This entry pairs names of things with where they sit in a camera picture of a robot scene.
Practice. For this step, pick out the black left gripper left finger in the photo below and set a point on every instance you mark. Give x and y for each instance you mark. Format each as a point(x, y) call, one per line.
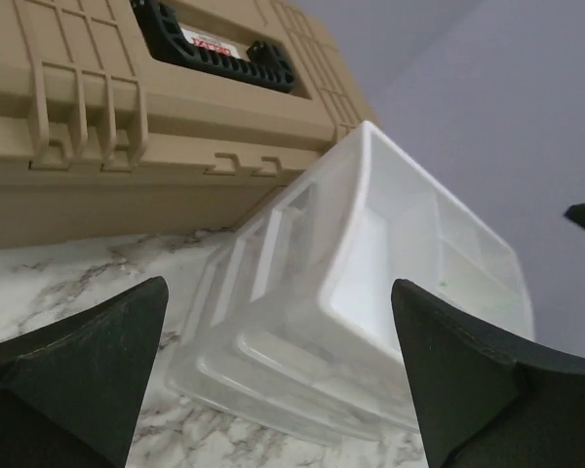
point(71, 392)

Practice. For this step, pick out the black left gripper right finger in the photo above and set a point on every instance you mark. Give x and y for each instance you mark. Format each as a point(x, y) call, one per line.
point(483, 396)

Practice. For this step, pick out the white plastic drawer organizer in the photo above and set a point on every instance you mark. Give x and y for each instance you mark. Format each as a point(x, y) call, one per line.
point(291, 325)

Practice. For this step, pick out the tan plastic toolbox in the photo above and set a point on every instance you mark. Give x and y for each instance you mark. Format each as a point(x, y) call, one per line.
point(98, 138)

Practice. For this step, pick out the black toolbox handle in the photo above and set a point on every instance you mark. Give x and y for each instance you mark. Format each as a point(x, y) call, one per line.
point(264, 64)

